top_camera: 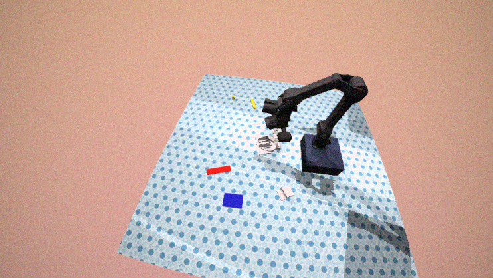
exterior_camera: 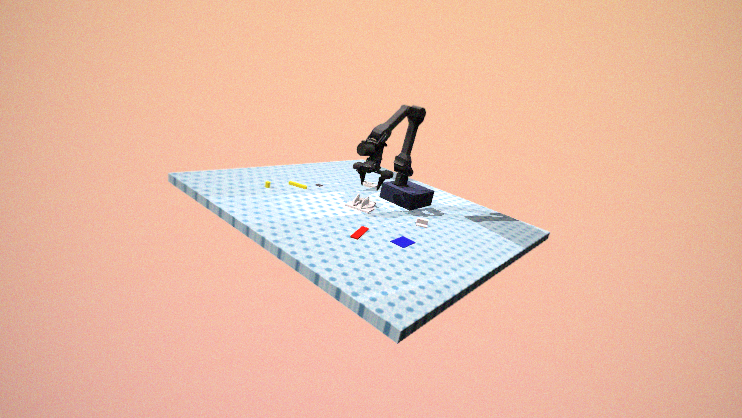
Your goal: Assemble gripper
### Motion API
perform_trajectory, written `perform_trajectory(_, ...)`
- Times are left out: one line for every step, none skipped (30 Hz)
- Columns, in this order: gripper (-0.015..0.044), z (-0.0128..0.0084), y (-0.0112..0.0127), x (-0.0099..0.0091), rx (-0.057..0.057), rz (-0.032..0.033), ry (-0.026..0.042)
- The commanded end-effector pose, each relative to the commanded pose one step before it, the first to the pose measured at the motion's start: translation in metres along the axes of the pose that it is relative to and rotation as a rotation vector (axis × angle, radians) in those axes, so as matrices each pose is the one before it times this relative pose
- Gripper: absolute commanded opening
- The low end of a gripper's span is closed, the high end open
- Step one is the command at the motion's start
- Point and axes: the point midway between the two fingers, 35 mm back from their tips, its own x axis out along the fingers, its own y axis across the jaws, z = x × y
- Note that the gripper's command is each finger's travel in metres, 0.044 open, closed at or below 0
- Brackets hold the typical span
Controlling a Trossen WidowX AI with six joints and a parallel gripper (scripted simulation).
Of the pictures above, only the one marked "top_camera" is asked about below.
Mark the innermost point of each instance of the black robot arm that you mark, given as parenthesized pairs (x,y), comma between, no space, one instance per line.
(354,89)

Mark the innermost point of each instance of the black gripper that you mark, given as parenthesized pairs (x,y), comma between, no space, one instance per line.
(283,136)

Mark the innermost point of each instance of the red flat bar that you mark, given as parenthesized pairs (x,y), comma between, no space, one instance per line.
(218,170)

